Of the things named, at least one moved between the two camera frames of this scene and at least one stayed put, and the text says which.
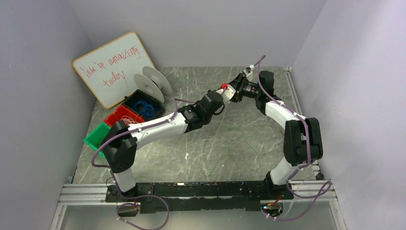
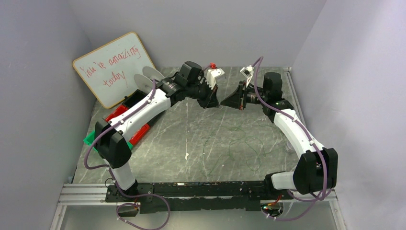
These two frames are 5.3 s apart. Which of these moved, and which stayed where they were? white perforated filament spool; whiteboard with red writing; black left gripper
Moved: black left gripper
Stayed: whiteboard with red writing; white perforated filament spool
